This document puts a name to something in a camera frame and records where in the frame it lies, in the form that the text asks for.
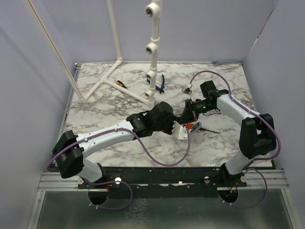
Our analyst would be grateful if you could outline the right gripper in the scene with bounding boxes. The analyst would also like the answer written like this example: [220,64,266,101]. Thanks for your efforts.
[181,99,215,125]

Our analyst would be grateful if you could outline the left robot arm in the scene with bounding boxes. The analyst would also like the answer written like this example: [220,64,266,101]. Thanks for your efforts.
[52,102,177,188]

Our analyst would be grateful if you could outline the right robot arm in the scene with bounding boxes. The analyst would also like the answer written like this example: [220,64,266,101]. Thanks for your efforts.
[176,81,277,187]

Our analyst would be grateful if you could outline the yellow black screwdriver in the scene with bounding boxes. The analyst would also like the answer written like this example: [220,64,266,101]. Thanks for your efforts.
[116,80,128,89]

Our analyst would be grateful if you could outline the orange handled screwdriver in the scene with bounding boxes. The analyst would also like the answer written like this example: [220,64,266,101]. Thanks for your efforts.
[191,127,219,134]

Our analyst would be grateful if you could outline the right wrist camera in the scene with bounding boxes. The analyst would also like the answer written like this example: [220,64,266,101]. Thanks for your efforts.
[182,83,193,100]

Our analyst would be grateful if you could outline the blue handled pliers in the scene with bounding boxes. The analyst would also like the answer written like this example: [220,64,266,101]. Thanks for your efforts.
[154,74,167,95]

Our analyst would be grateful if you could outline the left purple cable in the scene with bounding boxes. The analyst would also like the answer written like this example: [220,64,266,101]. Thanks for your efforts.
[47,128,191,210]

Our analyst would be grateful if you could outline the purple cable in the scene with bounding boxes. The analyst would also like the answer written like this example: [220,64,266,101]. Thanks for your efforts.
[189,71,282,208]
[47,128,191,210]

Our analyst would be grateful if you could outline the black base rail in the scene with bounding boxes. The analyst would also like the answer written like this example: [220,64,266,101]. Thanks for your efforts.
[78,167,247,199]

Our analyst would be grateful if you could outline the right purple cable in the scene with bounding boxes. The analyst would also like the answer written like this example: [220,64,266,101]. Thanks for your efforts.
[189,71,282,208]

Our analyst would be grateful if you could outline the white pvc pipe frame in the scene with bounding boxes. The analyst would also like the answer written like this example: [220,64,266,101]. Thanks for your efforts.
[24,0,154,106]

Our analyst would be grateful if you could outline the aluminium frame rail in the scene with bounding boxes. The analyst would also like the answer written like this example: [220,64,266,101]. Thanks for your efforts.
[26,63,81,229]

